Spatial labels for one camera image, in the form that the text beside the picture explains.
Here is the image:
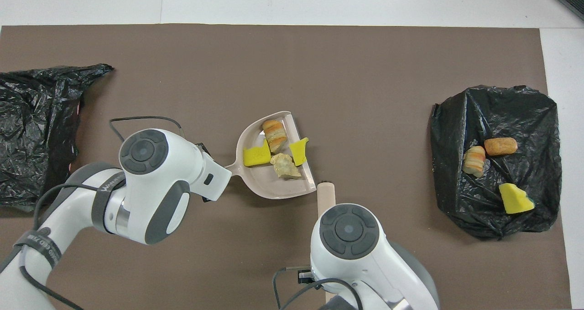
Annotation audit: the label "pale toy dumpling piece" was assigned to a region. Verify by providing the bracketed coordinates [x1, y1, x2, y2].
[270, 153, 302, 179]

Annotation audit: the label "black bag covered bin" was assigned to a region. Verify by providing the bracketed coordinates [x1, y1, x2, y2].
[430, 85, 563, 241]

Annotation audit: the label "green and yellow sponge piece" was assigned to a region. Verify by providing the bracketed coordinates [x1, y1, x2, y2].
[243, 139, 271, 167]

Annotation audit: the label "notched yellow sponge piece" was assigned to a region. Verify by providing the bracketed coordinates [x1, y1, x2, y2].
[289, 137, 309, 167]

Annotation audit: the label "beige hand brush black bristles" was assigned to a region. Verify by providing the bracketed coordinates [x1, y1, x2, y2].
[317, 181, 336, 210]

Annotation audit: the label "striped toy croissant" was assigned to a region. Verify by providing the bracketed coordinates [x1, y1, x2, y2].
[262, 119, 288, 154]

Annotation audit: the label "beige plastic dustpan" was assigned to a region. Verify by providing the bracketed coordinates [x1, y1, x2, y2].
[224, 111, 318, 200]

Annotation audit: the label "plain yellow sponge piece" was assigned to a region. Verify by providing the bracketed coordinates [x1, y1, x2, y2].
[498, 183, 535, 215]

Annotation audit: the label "black bag lined open bin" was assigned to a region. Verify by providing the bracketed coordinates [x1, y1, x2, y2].
[0, 64, 114, 212]

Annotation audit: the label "brown paper table mat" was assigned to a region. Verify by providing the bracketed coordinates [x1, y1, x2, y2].
[0, 24, 572, 310]

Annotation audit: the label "brown toy bread roll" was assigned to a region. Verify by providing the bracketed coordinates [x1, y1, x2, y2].
[485, 137, 519, 157]

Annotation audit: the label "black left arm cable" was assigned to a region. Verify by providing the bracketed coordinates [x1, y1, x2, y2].
[0, 115, 185, 310]

